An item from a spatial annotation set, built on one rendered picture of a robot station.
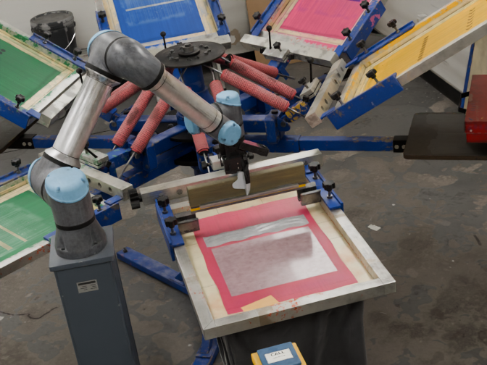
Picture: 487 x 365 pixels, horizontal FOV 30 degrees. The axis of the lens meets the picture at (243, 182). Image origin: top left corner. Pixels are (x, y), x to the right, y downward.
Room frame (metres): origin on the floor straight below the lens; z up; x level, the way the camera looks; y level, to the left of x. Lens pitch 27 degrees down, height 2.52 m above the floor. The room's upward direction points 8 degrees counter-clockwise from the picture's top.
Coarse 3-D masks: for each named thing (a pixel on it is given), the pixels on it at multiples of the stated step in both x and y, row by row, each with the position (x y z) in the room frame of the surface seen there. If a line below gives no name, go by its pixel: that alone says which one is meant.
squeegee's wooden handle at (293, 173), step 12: (276, 168) 2.75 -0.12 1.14; (288, 168) 2.75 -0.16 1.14; (300, 168) 2.76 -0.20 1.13; (216, 180) 2.72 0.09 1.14; (228, 180) 2.71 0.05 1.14; (252, 180) 2.72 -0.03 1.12; (264, 180) 2.73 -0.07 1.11; (276, 180) 2.74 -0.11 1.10; (288, 180) 2.75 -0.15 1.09; (300, 180) 2.75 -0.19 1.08; (192, 192) 2.69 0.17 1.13; (204, 192) 2.69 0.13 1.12; (216, 192) 2.70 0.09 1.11; (228, 192) 2.71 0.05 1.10; (240, 192) 2.72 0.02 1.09; (252, 192) 2.72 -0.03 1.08; (192, 204) 2.69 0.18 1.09
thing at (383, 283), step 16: (176, 208) 2.86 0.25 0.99; (336, 224) 2.62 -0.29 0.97; (352, 240) 2.47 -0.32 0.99; (176, 256) 2.53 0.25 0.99; (368, 256) 2.37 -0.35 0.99; (192, 272) 2.42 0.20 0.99; (384, 272) 2.27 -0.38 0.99; (192, 288) 2.33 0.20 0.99; (352, 288) 2.21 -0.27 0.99; (368, 288) 2.20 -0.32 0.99; (384, 288) 2.21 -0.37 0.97; (192, 304) 2.29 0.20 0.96; (288, 304) 2.17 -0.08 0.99; (304, 304) 2.16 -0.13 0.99; (320, 304) 2.17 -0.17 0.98; (336, 304) 2.18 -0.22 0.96; (208, 320) 2.15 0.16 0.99; (224, 320) 2.14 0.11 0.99; (240, 320) 2.13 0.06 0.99; (256, 320) 2.14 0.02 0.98; (272, 320) 2.15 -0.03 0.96; (208, 336) 2.11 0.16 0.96
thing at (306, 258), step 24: (264, 216) 2.77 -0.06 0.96; (288, 216) 2.75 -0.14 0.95; (264, 240) 2.61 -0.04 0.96; (288, 240) 2.58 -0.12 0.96; (312, 240) 2.56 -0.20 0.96; (288, 264) 2.44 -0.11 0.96; (312, 264) 2.42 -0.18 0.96; (336, 264) 2.40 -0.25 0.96; (288, 288) 2.31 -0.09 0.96; (312, 288) 2.29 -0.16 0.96
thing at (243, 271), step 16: (208, 224) 2.77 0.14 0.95; (224, 224) 2.76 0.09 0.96; (240, 224) 2.74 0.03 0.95; (240, 240) 2.63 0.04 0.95; (256, 240) 2.61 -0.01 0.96; (208, 256) 2.56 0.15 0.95; (224, 256) 2.54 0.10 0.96; (240, 256) 2.53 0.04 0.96; (256, 256) 2.51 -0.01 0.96; (224, 272) 2.45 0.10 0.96; (240, 272) 2.43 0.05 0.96; (256, 272) 2.42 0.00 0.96; (272, 272) 2.41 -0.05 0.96; (224, 288) 2.36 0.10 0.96; (240, 288) 2.34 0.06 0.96; (256, 288) 2.33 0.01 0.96; (272, 288) 2.32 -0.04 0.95; (224, 304) 2.27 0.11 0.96; (240, 304) 2.26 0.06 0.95
